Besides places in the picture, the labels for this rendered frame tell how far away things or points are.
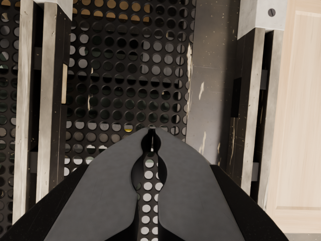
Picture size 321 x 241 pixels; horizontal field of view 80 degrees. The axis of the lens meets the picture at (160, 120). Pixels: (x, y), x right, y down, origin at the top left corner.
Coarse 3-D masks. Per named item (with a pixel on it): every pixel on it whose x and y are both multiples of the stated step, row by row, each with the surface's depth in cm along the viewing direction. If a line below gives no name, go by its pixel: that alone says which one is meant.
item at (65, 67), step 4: (64, 64) 39; (64, 68) 39; (64, 72) 39; (64, 76) 39; (64, 80) 39; (64, 84) 39; (64, 88) 39; (64, 92) 40; (64, 96) 40; (64, 100) 40
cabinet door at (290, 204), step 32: (288, 0) 42; (320, 0) 43; (288, 32) 43; (320, 32) 44; (288, 64) 43; (320, 64) 44; (288, 96) 44; (320, 96) 45; (288, 128) 44; (320, 128) 45; (288, 160) 45; (320, 160) 46; (288, 192) 45; (320, 192) 46; (288, 224) 45; (320, 224) 46
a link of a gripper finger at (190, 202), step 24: (168, 144) 10; (168, 168) 9; (192, 168) 9; (168, 192) 8; (192, 192) 8; (216, 192) 8; (168, 216) 7; (192, 216) 7; (216, 216) 7; (168, 240) 6; (192, 240) 6; (216, 240) 6; (240, 240) 6
